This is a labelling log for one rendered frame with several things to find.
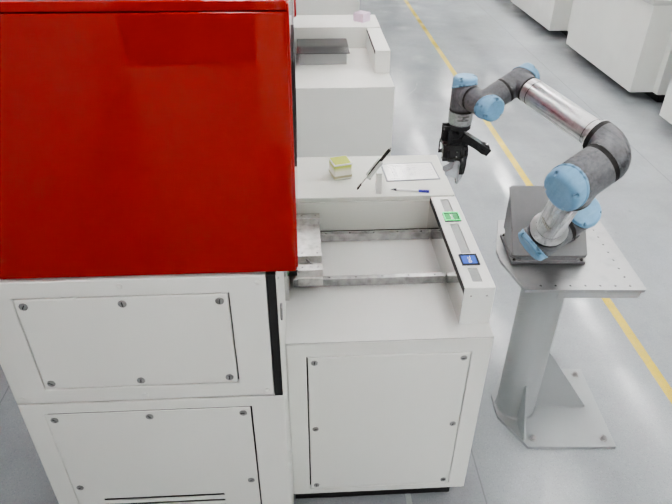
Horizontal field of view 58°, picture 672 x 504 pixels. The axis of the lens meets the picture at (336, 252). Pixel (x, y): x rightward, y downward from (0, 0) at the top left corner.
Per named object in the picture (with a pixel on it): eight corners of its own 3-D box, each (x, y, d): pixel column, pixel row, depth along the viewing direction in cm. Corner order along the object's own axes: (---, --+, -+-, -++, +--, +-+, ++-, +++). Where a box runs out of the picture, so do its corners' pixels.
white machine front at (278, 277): (274, 395, 163) (266, 274, 141) (280, 232, 230) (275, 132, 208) (286, 395, 163) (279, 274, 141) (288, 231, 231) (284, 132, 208)
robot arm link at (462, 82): (463, 81, 180) (447, 73, 186) (459, 117, 186) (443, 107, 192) (485, 78, 182) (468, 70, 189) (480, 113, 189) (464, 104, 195)
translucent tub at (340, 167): (334, 181, 233) (334, 165, 229) (328, 173, 239) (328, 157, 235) (352, 178, 235) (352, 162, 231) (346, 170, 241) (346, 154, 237)
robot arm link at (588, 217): (595, 222, 204) (614, 212, 190) (563, 244, 202) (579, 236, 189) (573, 193, 205) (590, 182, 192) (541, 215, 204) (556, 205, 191)
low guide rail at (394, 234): (293, 242, 224) (293, 235, 223) (293, 239, 226) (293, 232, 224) (428, 239, 227) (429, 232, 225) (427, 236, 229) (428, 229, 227)
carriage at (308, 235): (298, 286, 198) (298, 279, 196) (297, 226, 228) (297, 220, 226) (323, 285, 198) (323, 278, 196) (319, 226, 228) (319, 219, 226)
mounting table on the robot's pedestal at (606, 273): (591, 248, 246) (599, 220, 239) (636, 320, 210) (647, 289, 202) (479, 247, 246) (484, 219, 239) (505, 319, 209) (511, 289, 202)
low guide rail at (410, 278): (293, 287, 202) (293, 280, 200) (293, 283, 204) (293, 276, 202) (443, 283, 205) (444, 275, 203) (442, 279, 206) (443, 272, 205)
